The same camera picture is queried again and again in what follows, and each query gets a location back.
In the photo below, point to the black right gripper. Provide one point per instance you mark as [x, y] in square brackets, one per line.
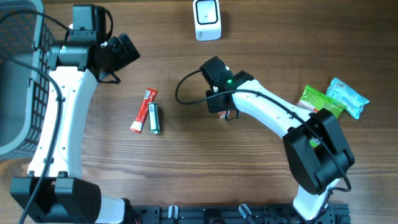
[214, 107]

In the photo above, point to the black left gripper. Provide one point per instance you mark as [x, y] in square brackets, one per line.
[124, 56]

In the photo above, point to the orange tissue pack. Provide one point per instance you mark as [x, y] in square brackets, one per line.
[222, 114]

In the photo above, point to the red white box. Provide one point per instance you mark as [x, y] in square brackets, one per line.
[138, 123]

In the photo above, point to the green white box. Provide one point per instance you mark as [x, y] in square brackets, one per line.
[154, 118]

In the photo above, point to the green snack bag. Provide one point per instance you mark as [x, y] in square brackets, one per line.
[320, 101]

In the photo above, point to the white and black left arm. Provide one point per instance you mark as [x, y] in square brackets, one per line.
[53, 191]

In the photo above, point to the white barcode scanner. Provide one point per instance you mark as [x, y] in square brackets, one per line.
[207, 19]

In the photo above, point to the dark grey plastic basket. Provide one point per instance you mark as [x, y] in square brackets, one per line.
[24, 93]

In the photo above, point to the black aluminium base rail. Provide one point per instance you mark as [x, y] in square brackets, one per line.
[243, 214]

